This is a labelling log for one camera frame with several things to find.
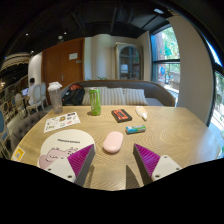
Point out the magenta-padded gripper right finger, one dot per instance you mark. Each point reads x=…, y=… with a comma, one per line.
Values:
x=165, y=165

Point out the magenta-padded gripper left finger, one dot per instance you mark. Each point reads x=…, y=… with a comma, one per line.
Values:
x=58, y=166

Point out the pink computer mouse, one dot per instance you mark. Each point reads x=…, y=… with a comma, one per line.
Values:
x=113, y=142

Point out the round white hippo mouse pad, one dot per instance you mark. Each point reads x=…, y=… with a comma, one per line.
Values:
x=63, y=141

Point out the yellow square table sticker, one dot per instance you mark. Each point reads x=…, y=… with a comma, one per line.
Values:
x=18, y=154

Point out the white sticker sheet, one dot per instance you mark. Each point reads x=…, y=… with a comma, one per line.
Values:
x=61, y=121

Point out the small green blue pack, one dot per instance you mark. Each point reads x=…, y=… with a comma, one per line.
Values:
x=135, y=129

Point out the grey tufted armchair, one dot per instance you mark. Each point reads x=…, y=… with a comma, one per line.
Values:
x=23, y=128

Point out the white squeeze tube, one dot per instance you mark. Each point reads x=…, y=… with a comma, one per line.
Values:
x=140, y=112

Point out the black box with red print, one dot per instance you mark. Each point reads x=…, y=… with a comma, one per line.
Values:
x=121, y=115

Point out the clear shaker bottle white lid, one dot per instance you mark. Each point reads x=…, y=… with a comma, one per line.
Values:
x=55, y=99

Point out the blue round-back chairs group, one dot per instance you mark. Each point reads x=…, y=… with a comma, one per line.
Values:
x=2, y=128

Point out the black backpack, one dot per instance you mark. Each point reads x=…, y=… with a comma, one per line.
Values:
x=74, y=96

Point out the white dining chair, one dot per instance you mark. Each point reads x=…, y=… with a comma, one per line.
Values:
x=36, y=96

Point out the green drink can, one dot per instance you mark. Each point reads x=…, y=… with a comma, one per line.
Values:
x=95, y=102

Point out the brown curved sofa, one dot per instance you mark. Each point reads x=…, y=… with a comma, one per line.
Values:
x=156, y=91

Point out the striped cushion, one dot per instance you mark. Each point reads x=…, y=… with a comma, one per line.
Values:
x=86, y=97
x=113, y=96
x=135, y=96

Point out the person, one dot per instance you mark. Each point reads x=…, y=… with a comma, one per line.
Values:
x=31, y=90

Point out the laptop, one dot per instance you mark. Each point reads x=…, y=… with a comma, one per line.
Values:
x=25, y=92

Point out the wooden door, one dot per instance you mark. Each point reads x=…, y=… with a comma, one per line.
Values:
x=56, y=68

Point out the black-framed window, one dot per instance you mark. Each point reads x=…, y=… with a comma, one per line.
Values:
x=165, y=56

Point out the glass-door cabinet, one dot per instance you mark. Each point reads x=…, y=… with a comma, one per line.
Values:
x=129, y=61

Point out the white door sign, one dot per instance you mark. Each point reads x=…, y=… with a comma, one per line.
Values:
x=73, y=56

